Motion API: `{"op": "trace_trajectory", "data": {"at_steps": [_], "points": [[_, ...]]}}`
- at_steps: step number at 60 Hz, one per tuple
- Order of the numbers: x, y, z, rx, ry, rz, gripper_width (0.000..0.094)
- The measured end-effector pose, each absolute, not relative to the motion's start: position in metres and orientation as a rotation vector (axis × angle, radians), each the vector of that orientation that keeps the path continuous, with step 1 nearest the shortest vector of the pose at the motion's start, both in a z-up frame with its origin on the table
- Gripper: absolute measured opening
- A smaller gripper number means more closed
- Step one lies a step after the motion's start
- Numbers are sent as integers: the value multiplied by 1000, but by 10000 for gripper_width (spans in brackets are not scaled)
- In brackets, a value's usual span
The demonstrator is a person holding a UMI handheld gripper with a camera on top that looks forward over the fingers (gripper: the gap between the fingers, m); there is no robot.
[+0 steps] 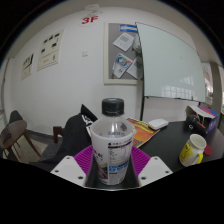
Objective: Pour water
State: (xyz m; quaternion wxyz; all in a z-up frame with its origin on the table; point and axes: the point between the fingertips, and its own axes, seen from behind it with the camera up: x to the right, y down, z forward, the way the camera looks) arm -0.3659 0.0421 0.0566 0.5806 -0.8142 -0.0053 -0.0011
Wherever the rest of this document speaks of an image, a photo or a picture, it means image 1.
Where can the blue purple cardboard box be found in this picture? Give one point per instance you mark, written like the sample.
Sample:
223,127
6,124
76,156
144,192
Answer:
210,124

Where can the white wall switch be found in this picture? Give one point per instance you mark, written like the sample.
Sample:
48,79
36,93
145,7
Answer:
85,53

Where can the colourful orange magazine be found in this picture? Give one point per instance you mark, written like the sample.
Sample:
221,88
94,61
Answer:
144,131

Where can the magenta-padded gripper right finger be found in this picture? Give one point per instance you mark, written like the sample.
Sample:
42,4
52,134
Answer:
155,168

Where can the grey notice board with papers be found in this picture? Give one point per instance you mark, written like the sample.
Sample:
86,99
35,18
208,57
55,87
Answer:
113,33

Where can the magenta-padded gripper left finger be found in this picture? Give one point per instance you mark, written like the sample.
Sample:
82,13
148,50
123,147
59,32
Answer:
68,168

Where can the large white wall poster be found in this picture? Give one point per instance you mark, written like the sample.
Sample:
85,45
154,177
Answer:
50,50

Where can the large whiteboard on stand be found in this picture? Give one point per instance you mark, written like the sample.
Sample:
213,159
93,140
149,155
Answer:
170,63

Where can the red floor number sign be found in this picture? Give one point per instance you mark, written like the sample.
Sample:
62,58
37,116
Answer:
90,20

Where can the black jacket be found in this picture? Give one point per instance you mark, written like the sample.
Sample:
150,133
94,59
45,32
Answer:
76,133

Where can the clear plastic bottle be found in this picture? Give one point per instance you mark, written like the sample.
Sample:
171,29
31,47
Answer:
113,150

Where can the flat white device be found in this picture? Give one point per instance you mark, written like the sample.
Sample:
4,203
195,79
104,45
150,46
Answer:
158,124

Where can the small white wall poster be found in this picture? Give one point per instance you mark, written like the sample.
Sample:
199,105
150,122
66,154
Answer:
27,66

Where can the wooden chair, grey seat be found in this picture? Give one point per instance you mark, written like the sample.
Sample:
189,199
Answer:
57,132

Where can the white paper sheet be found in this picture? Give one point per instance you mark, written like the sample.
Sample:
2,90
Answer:
201,111

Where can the dark grey chair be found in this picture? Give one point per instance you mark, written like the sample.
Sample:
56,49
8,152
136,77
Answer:
15,116

